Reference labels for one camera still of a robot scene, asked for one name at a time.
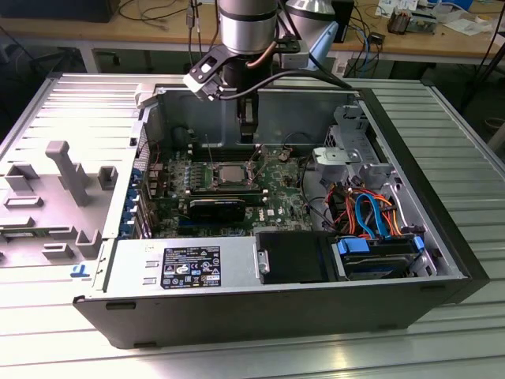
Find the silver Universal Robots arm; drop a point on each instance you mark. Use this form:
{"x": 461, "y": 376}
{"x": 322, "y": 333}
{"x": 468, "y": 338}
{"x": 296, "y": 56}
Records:
{"x": 246, "y": 31}

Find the black and silver PC case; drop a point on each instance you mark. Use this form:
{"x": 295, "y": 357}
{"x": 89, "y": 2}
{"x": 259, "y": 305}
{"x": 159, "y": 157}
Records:
{"x": 236, "y": 316}

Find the small black adapter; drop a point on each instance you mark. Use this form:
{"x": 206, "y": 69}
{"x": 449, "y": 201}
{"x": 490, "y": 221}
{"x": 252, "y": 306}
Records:
{"x": 376, "y": 38}

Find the small black upright box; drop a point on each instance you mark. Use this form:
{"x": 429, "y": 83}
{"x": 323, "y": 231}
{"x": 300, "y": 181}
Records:
{"x": 347, "y": 19}

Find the silver metal drive cage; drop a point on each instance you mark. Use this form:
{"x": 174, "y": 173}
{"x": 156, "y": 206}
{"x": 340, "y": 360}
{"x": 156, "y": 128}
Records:
{"x": 351, "y": 134}

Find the silver power supply unit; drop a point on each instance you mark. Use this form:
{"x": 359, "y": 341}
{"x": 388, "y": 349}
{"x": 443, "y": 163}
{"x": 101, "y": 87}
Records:
{"x": 130, "y": 264}

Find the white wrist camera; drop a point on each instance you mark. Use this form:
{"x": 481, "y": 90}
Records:
{"x": 193, "y": 81}

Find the small blue plastic clip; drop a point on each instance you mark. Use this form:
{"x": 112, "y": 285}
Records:
{"x": 77, "y": 270}

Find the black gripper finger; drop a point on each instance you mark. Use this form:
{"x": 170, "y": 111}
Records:
{"x": 248, "y": 134}

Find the green motherboard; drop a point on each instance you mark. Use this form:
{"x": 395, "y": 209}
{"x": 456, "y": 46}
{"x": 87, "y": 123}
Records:
{"x": 284, "y": 197}

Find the grey plastic parts rack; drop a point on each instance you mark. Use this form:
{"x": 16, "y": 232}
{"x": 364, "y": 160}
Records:
{"x": 67, "y": 169}

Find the wooden desk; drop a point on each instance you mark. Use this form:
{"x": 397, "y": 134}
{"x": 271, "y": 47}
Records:
{"x": 59, "y": 33}

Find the white papers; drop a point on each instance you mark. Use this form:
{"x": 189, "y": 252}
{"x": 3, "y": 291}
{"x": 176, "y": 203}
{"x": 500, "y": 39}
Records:
{"x": 465, "y": 25}

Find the green RAM stick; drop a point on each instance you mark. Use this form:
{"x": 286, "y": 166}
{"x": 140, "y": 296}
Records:
{"x": 17, "y": 235}

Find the hard disk in blue carrier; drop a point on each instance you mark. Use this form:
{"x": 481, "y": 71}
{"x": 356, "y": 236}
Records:
{"x": 371, "y": 264}

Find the black graphics card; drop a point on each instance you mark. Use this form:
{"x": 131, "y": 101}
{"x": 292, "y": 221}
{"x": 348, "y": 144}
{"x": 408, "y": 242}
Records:
{"x": 215, "y": 211}

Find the black drive bay box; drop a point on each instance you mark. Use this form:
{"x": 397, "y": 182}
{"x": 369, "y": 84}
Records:
{"x": 292, "y": 256}

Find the black RAM slot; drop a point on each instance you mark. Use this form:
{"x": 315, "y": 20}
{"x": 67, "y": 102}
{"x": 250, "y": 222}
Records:
{"x": 233, "y": 156}
{"x": 227, "y": 191}
{"x": 233, "y": 147}
{"x": 254, "y": 200}

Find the silver square CPU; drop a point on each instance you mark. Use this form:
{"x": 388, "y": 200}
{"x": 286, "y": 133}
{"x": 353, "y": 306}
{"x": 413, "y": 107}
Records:
{"x": 233, "y": 175}

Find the CPU socket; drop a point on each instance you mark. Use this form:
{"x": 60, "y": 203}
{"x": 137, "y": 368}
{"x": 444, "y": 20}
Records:
{"x": 216, "y": 173}

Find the large black equipment box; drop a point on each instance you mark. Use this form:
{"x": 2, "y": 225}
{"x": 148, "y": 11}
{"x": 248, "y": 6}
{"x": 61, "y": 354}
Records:
{"x": 59, "y": 10}

